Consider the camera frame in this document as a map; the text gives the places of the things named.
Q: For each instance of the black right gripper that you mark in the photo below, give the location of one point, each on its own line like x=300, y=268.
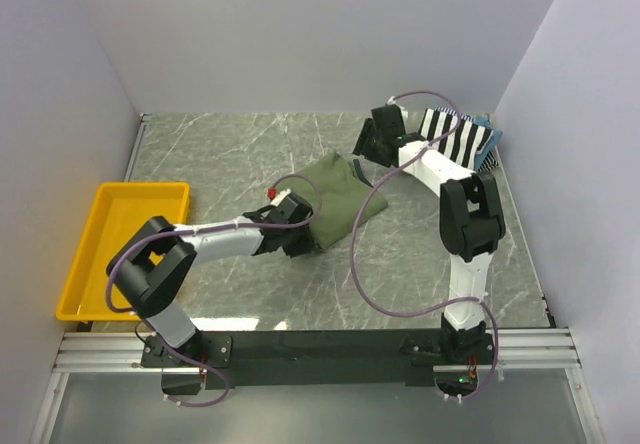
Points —
x=363, y=146

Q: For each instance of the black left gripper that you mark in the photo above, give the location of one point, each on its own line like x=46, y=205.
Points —
x=306, y=242

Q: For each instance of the olive green tank top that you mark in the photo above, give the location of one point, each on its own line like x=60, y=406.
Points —
x=337, y=190

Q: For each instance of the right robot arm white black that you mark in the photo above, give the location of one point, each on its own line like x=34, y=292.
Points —
x=442, y=155

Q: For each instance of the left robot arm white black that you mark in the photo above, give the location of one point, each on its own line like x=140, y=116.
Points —
x=148, y=272

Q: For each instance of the black white striped folded top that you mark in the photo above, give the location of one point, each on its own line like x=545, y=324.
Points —
x=462, y=141

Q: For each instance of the blue striped folded garment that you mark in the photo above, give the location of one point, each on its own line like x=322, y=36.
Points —
x=491, y=161

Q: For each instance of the yellow plastic tray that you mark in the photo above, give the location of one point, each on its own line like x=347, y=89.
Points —
x=119, y=209

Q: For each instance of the black base crossbar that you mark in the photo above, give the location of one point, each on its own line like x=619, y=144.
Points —
x=408, y=356

